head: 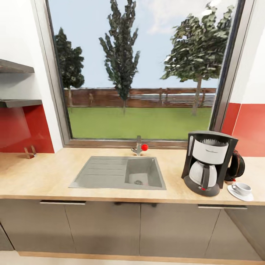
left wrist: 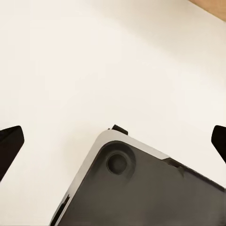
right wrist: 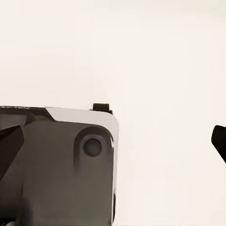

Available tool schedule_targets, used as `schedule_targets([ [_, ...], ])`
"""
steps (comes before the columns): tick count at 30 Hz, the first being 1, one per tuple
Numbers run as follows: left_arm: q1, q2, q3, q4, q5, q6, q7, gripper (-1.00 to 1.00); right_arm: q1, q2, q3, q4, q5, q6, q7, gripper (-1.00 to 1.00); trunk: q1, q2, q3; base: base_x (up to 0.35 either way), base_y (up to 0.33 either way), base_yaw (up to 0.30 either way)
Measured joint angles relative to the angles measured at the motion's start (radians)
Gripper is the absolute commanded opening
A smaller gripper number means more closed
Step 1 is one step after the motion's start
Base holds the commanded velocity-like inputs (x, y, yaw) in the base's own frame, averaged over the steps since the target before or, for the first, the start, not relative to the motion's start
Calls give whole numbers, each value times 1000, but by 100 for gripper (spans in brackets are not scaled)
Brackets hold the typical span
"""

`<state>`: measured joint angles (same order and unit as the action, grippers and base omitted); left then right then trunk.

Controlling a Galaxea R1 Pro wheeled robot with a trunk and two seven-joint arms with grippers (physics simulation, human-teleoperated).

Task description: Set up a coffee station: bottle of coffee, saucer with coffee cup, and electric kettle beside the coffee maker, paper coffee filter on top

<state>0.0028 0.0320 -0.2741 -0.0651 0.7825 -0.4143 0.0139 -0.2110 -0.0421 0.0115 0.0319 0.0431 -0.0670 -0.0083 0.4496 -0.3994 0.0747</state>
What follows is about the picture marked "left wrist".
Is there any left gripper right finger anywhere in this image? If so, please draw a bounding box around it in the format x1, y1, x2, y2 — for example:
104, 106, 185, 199
211, 125, 226, 163

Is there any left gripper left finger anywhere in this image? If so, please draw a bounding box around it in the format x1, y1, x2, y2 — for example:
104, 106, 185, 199
0, 125, 24, 182

